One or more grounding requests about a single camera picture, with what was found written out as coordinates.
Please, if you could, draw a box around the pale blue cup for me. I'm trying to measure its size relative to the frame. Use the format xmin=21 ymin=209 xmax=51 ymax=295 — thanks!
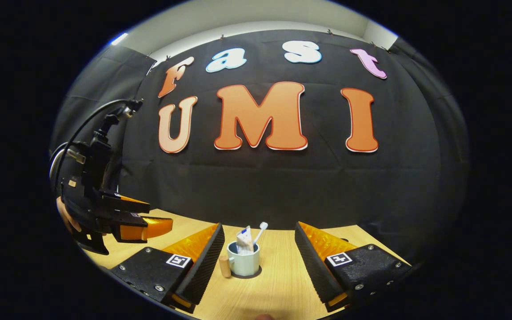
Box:
xmin=219 ymin=241 xmax=261 ymax=279

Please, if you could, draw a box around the dark brown round coaster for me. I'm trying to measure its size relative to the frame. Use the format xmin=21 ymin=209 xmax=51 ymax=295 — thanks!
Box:
xmin=231 ymin=265 xmax=262 ymax=280

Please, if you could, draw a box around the white toothpaste tube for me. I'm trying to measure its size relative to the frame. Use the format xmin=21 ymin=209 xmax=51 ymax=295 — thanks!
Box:
xmin=236 ymin=226 xmax=255 ymax=255

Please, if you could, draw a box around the wooden desktop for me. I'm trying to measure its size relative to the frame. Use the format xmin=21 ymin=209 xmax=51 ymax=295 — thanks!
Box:
xmin=80 ymin=208 xmax=383 ymax=320

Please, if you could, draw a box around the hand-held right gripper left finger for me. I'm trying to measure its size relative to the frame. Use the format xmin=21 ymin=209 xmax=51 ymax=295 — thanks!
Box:
xmin=110 ymin=222 xmax=225 ymax=314

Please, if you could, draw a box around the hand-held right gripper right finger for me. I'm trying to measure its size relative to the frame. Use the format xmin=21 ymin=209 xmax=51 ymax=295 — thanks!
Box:
xmin=295 ymin=221 xmax=412 ymax=313

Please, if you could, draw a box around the plain black cloth panel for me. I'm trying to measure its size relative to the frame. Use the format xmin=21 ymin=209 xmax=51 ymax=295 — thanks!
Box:
xmin=52 ymin=44 xmax=156 ymax=196

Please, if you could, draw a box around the black backdrop cloth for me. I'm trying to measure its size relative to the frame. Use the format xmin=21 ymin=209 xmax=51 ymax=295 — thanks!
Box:
xmin=120 ymin=29 xmax=470 ymax=263

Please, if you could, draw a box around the white toothbrush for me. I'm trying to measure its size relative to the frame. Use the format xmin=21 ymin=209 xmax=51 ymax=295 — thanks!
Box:
xmin=252 ymin=222 xmax=268 ymax=245

